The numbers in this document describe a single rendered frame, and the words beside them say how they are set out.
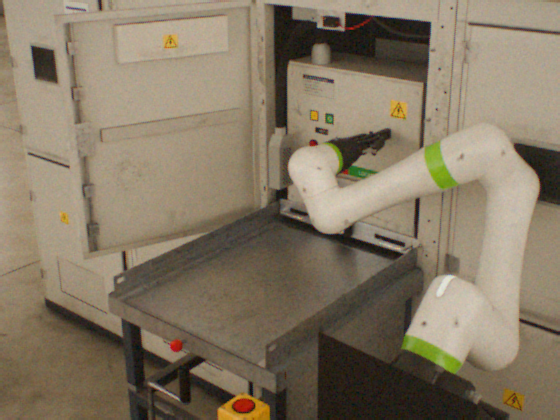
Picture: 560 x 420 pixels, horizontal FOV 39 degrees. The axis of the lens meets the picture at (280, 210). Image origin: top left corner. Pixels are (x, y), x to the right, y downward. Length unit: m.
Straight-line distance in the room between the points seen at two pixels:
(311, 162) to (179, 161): 0.66
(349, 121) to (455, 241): 0.49
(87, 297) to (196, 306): 1.56
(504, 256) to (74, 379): 2.12
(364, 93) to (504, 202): 0.64
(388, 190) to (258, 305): 0.51
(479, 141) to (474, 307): 0.40
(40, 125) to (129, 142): 1.14
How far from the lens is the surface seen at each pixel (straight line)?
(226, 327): 2.09
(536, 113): 2.06
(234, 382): 3.14
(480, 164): 1.86
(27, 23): 3.47
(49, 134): 3.52
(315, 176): 2.01
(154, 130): 2.47
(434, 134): 2.23
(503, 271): 1.86
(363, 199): 1.97
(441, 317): 1.64
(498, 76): 2.08
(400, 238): 2.43
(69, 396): 3.40
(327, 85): 2.45
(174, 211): 2.60
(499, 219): 1.92
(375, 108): 2.36
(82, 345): 3.71
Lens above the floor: 1.92
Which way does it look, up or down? 23 degrees down
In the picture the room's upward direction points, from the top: 1 degrees counter-clockwise
